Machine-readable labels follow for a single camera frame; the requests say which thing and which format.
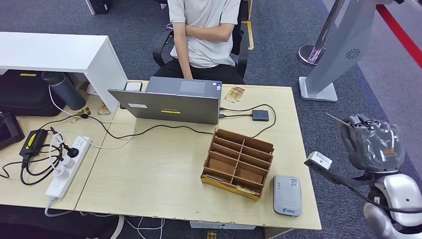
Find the black bag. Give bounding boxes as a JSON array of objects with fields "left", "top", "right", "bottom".
[{"left": 0, "top": 70, "right": 65, "bottom": 117}]

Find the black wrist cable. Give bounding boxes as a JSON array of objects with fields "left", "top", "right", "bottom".
[{"left": 346, "top": 184, "right": 422, "bottom": 215}]

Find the ID card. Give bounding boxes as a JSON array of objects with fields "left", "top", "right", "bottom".
[{"left": 325, "top": 113, "right": 355, "bottom": 129}]

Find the white power strip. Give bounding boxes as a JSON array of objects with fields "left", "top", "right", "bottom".
[{"left": 45, "top": 136, "right": 92, "bottom": 200}]

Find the black laptop power cable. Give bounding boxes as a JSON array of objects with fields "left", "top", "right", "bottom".
[{"left": 39, "top": 104, "right": 277, "bottom": 139}]

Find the grey laptop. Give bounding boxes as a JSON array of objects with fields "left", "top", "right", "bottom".
[{"left": 108, "top": 77, "right": 222, "bottom": 125}]

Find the silver stanchion post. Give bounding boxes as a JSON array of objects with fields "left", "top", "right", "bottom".
[{"left": 297, "top": 0, "right": 345, "bottom": 68}]

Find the black power adapter yellow label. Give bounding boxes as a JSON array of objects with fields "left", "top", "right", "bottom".
[{"left": 19, "top": 129, "right": 49, "bottom": 157}]

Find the black plug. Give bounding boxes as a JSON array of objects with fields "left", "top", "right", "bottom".
[{"left": 64, "top": 145, "right": 81, "bottom": 158}]

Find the thin white cable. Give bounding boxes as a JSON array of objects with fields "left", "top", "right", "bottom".
[{"left": 47, "top": 86, "right": 136, "bottom": 151}]

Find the wooden card organizer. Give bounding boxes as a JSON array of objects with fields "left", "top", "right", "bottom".
[{"left": 200, "top": 127, "right": 275, "bottom": 201}]

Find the black adapter mains cord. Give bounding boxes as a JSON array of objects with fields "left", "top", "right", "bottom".
[{"left": 0, "top": 145, "right": 67, "bottom": 186}]

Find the black office chair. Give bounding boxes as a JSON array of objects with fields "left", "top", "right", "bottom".
[{"left": 152, "top": 9, "right": 248, "bottom": 80}]

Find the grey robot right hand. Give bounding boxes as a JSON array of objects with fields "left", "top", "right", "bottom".
[{"left": 339, "top": 114, "right": 406, "bottom": 174}]

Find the white desk shelf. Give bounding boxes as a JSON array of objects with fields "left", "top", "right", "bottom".
[{"left": 0, "top": 31, "right": 128, "bottom": 114}]

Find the white power strip cord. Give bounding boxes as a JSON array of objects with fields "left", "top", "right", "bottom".
[{"left": 44, "top": 197, "right": 126, "bottom": 239}]

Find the grey kiosk stand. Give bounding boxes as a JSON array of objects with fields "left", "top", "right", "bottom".
[{"left": 298, "top": 0, "right": 393, "bottom": 103}]

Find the grey white card reader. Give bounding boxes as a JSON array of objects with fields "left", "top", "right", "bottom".
[{"left": 273, "top": 175, "right": 302, "bottom": 218}]

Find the dark grey water bottle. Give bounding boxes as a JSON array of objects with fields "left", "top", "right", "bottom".
[{"left": 41, "top": 71, "right": 87, "bottom": 111}]

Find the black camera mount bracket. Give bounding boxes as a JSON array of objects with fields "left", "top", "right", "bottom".
[{"left": 310, "top": 163, "right": 377, "bottom": 188}]

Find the black tablet device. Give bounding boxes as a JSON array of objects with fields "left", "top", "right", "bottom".
[{"left": 0, "top": 111, "right": 25, "bottom": 151}]

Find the person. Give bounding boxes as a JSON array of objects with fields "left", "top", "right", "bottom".
[{"left": 153, "top": 0, "right": 246, "bottom": 85}]

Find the black box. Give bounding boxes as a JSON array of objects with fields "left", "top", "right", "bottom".
[{"left": 85, "top": 0, "right": 113, "bottom": 16}]

